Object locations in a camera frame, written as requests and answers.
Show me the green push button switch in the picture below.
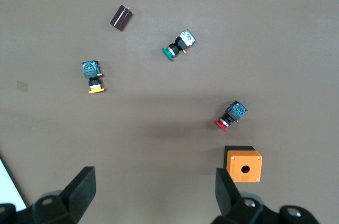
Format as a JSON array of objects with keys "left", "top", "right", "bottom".
[{"left": 161, "top": 29, "right": 197, "bottom": 62}]

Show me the orange button enclosure box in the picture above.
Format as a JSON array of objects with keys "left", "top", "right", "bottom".
[{"left": 224, "top": 145, "right": 263, "bottom": 184}]

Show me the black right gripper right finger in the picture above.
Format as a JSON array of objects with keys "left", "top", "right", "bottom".
[{"left": 211, "top": 167, "right": 279, "bottom": 224}]

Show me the dark maroon cylindrical capacitor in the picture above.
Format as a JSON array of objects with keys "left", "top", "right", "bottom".
[{"left": 109, "top": 4, "right": 134, "bottom": 32}]

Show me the white drawer cabinet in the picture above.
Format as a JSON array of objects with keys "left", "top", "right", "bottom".
[{"left": 0, "top": 152, "right": 27, "bottom": 209}]

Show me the red push button switch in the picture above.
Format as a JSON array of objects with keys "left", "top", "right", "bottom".
[{"left": 213, "top": 100, "right": 249, "bottom": 132}]

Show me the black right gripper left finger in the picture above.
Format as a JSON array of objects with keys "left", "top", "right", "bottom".
[{"left": 31, "top": 166, "right": 96, "bottom": 224}]

